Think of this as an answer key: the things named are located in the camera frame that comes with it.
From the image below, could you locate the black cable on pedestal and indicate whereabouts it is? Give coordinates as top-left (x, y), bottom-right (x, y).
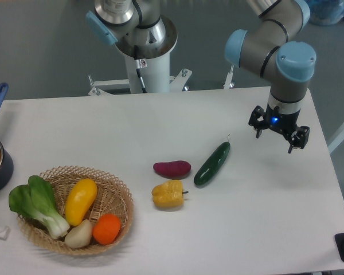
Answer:
top-left (133, 45), bottom-right (148, 94)

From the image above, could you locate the purple sweet potato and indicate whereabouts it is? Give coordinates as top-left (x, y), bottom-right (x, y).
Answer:
top-left (153, 160), bottom-right (191, 179)

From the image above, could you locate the woven wicker basket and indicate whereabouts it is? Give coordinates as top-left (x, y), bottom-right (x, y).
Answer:
top-left (17, 166), bottom-right (134, 256)

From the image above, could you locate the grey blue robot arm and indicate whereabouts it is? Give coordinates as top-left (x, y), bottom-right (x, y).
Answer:
top-left (85, 1), bottom-right (316, 149)

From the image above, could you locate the orange fruit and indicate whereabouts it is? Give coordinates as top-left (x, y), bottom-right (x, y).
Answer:
top-left (92, 214), bottom-right (121, 245)

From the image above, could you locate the green bok choy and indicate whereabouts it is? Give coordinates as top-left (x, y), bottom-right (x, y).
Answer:
top-left (9, 175), bottom-right (70, 239)

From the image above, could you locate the beige potato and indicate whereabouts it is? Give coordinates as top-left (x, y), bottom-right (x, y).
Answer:
top-left (64, 219), bottom-right (93, 249)

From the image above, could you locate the yellow mango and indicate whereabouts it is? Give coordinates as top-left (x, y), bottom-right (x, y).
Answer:
top-left (65, 178), bottom-right (97, 226)

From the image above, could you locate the green cucumber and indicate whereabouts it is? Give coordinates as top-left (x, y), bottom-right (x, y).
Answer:
top-left (193, 136), bottom-right (231, 188)

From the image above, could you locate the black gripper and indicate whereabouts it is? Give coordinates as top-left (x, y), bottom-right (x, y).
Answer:
top-left (248, 100), bottom-right (310, 154)

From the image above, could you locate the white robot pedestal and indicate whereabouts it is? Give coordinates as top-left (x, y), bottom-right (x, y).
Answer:
top-left (88, 15), bottom-right (236, 97)

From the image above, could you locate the blue plastic bag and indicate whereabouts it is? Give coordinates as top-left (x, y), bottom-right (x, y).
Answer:
top-left (306, 0), bottom-right (344, 26)

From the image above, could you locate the yellow bell pepper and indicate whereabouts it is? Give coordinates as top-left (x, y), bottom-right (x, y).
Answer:
top-left (151, 180), bottom-right (187, 209)

